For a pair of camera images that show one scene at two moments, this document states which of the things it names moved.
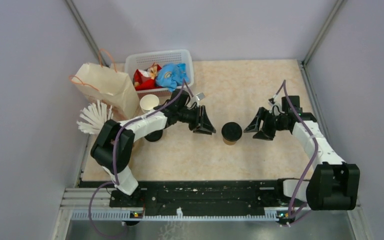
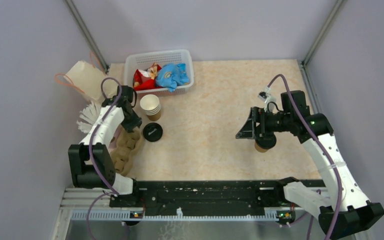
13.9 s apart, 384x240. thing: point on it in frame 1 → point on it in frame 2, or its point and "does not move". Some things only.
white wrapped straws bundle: (92, 119) does not move
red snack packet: (145, 79) does not move
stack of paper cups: (148, 102) does not move
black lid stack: (154, 136) does not move
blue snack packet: (171, 76) does not move
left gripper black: (205, 126) → (137, 121)
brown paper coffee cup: (228, 142) → (259, 148)
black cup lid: (231, 131) → (266, 142)
